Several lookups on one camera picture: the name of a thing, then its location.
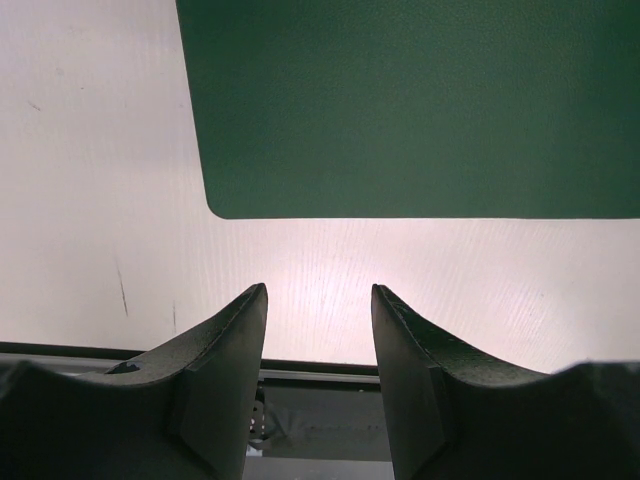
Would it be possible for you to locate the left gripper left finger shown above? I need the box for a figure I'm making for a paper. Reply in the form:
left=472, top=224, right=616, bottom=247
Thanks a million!
left=1, top=284, right=268, bottom=479

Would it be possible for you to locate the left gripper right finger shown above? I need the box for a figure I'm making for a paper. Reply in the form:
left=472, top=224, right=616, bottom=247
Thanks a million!
left=371, top=285, right=639, bottom=479

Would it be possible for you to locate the green placemat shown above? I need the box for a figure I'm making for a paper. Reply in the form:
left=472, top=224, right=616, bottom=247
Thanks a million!
left=176, top=1, right=639, bottom=219

